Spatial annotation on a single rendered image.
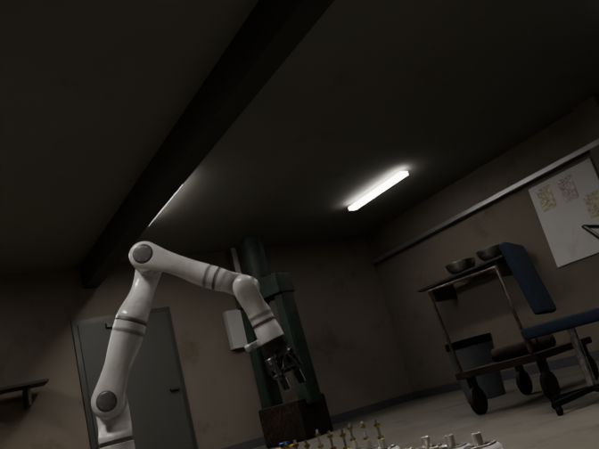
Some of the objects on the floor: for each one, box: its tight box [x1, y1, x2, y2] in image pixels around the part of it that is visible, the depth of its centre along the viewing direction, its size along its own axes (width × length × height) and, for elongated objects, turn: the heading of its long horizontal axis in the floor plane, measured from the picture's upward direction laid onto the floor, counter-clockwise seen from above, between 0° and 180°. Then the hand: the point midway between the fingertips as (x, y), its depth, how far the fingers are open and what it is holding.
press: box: [234, 234, 333, 449], centre depth 811 cm, size 70×88×268 cm
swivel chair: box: [499, 242, 599, 416], centre depth 383 cm, size 62×59×107 cm
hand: (295, 385), depth 178 cm, fingers open, 9 cm apart
